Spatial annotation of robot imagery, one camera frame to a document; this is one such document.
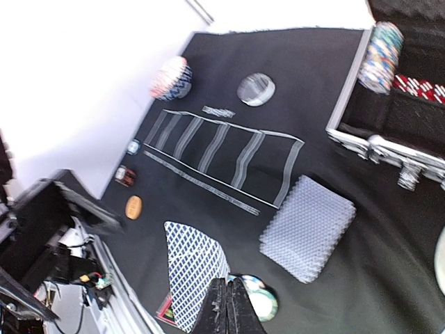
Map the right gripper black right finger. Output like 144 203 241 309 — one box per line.
226 278 266 334

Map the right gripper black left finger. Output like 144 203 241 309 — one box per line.
191 278 227 334

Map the blue card player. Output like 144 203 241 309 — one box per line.
164 221 230 333

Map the orange big blind button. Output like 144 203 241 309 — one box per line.
125 196 143 220

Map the red brown poker chip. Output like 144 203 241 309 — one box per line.
114 165 136 187

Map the dark green poker chip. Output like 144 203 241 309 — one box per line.
127 138 141 156

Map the clear round dealer button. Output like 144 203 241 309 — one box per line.
237 72 275 107

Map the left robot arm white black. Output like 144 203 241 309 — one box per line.
1 145 124 322

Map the triangular red black marker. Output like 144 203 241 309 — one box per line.
156 293 177 328

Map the black poker mat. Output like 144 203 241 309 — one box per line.
103 29 444 333

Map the cream ribbed ceramic mug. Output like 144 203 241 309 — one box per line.
434 228 445 295

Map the patterned ceramic bowl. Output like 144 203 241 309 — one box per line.
150 56 193 102

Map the aluminium poker chip case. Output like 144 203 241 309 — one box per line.
326 1 444 190

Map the left chip stack in case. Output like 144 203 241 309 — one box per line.
357 22 404 95

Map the red dice row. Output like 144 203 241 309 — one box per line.
393 74 444 104

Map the aluminium front rail frame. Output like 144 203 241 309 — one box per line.
44 236 164 334

